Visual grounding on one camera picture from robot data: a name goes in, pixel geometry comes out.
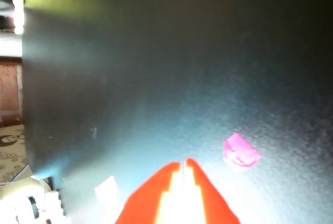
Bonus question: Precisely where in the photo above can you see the small cube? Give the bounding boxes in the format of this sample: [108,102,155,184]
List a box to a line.
[223,132,262,174]

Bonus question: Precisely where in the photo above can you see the white plastic clamp device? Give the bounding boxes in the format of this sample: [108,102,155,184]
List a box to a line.
[0,174,67,224]

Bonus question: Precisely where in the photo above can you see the white paper slip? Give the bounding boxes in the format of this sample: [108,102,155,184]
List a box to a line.
[94,175,121,209]

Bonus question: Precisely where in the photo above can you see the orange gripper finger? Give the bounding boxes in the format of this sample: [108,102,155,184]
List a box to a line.
[114,161,185,224]
[184,157,241,224]

